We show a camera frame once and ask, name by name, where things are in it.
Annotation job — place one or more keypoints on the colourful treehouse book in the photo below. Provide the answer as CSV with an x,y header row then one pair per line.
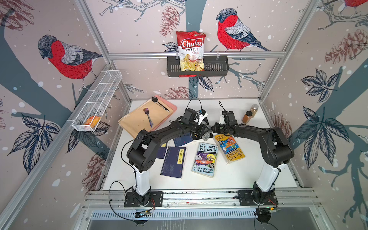
x,y
205,159

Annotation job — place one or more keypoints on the pink tray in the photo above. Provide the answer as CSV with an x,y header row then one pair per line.
x,y
158,115

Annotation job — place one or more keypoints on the dark blue book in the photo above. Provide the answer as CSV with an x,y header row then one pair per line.
x,y
174,162
162,151

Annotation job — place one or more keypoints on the tan paper sheet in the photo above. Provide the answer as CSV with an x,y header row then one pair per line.
x,y
131,122

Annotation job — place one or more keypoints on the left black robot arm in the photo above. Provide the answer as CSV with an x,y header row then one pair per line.
x,y
144,148

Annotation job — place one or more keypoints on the red cassava chips bag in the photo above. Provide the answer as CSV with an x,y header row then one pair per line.
x,y
191,50

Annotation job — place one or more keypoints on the yellow orange treehouse book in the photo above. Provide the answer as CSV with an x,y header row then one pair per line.
x,y
229,147

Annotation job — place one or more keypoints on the black spoon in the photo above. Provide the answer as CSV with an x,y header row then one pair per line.
x,y
155,100

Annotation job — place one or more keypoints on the iridescent purple spoon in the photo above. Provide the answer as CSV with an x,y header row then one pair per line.
x,y
147,112

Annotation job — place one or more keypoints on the blue book yellow label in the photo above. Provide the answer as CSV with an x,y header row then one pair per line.
x,y
183,140

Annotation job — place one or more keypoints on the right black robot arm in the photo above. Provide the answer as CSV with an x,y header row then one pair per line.
x,y
275,149

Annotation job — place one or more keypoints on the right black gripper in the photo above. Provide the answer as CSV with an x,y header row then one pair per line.
x,y
215,125

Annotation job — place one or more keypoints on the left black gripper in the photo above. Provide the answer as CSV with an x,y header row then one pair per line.
x,y
200,131

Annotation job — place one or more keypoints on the white wire shelf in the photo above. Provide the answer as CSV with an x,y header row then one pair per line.
x,y
98,100

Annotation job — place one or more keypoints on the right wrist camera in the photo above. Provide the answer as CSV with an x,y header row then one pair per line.
x,y
222,118

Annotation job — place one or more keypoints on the tan spice jar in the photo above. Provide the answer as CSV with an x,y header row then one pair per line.
x,y
254,109

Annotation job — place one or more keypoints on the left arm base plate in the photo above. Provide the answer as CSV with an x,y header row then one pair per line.
x,y
155,199

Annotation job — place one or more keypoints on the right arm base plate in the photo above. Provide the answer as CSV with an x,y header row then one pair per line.
x,y
244,197

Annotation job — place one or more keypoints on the brown spice jar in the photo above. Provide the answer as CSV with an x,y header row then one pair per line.
x,y
248,115

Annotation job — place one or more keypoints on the orange packet in shelf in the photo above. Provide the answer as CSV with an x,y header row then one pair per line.
x,y
92,121

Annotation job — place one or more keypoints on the grey striped cloth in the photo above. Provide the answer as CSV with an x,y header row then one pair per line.
x,y
206,132

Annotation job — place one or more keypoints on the black wall basket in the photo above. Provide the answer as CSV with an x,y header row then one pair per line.
x,y
214,66

